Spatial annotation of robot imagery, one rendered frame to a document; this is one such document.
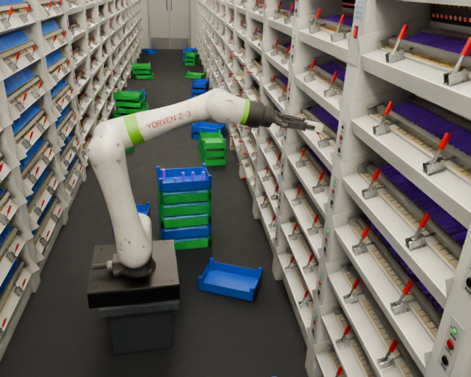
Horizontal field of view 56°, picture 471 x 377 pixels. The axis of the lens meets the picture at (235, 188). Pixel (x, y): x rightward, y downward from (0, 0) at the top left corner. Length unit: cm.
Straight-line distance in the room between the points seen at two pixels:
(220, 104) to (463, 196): 87
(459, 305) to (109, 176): 110
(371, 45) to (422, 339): 79
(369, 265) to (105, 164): 90
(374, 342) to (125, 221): 91
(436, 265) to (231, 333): 130
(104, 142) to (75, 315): 108
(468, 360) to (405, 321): 26
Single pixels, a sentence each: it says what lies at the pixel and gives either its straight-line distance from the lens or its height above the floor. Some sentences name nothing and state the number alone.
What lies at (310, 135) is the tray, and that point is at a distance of 183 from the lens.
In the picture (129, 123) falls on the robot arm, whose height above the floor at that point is 101.
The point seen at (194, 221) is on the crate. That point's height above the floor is 19.
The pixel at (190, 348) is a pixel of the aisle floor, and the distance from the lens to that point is 210.
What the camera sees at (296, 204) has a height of 56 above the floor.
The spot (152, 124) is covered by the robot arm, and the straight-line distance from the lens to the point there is 165.
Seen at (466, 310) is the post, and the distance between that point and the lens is 95.
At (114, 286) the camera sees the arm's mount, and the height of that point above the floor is 36.
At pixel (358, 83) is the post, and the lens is 138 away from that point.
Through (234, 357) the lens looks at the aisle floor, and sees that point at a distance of 206.
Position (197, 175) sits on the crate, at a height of 40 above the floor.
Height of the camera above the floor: 148
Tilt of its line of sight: 25 degrees down
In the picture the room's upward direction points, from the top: 2 degrees clockwise
